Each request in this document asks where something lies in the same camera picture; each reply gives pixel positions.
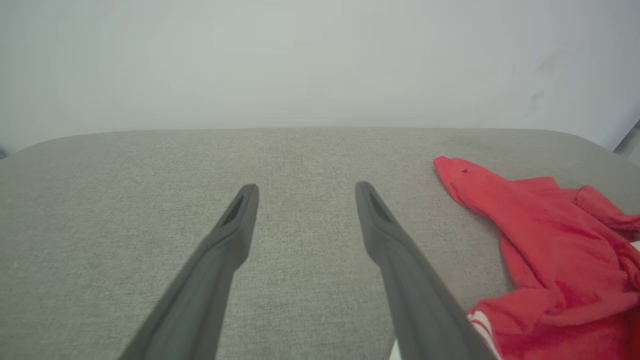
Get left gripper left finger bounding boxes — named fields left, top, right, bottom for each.
left=118, top=183, right=261, bottom=360

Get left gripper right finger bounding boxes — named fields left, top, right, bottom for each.
left=354, top=180, right=501, bottom=360

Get red and white basketball jersey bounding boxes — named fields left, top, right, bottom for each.
left=390, top=155, right=640, bottom=360

